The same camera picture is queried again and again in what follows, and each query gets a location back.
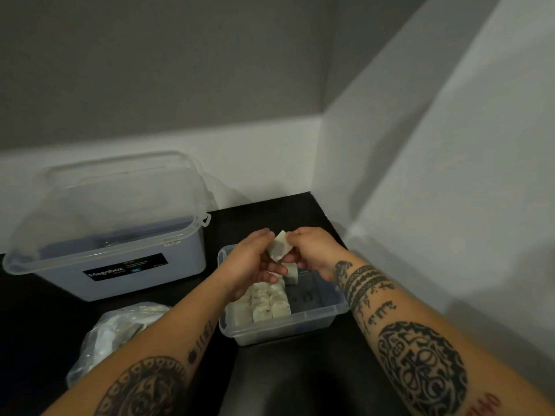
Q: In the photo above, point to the clear storage box lid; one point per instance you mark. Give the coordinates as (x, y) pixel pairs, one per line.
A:
(117, 190)

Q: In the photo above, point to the rows of white tea bags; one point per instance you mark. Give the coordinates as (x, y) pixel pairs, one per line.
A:
(264, 305)

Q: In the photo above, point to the person's left forearm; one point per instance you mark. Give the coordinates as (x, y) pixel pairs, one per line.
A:
(143, 363)

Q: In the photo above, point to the person's right forearm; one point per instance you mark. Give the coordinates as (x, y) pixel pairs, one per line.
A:
(433, 350)

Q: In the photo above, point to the person's left hand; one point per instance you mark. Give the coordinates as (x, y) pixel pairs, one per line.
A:
(243, 268)

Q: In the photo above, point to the clear plastic bag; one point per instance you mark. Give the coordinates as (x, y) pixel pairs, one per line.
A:
(82, 363)

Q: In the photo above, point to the large clear storage box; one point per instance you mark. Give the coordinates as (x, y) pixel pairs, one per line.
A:
(65, 281)

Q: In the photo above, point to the small clear plastic bin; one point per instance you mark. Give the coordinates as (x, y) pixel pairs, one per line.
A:
(312, 324)

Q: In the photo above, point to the person's right hand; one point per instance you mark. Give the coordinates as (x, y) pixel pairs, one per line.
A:
(318, 249)

